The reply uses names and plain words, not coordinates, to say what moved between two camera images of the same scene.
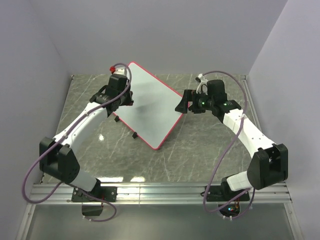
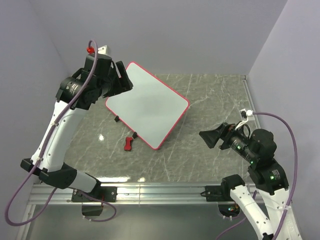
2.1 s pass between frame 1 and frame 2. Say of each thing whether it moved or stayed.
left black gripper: moved
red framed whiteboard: stayed
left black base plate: stayed
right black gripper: moved
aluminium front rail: stayed
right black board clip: stayed
